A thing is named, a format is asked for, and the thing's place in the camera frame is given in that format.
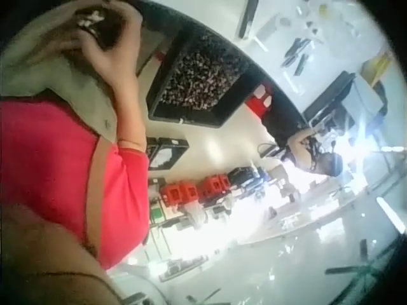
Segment person's right hand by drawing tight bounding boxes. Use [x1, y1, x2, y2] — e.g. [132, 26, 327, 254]
[38, 0, 144, 93]

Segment dark holder with white pieces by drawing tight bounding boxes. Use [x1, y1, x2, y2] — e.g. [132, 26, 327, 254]
[74, 8, 128, 50]

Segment beige cloth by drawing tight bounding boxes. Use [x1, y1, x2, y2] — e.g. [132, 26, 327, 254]
[0, 0, 144, 141]

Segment large black tray of parts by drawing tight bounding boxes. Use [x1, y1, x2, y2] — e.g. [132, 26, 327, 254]
[145, 30, 256, 130]

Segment small black tray, white pieces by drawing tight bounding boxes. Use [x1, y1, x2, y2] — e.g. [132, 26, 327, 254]
[146, 136, 191, 172]

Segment red plastic crate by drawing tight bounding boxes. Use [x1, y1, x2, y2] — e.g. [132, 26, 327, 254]
[160, 180, 200, 208]
[246, 83, 274, 112]
[198, 173, 230, 198]

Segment green box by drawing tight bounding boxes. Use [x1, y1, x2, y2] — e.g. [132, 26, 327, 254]
[151, 206, 165, 224]

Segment black bag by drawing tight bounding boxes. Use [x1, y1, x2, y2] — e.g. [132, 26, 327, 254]
[227, 166, 265, 192]

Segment white table with tools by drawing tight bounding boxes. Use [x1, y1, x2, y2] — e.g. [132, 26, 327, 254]
[235, 0, 397, 96]

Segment low rack with dark items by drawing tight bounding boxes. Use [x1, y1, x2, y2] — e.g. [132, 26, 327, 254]
[158, 254, 210, 283]

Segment grey machine box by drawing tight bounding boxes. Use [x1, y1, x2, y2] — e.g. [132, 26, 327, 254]
[301, 71, 389, 128]

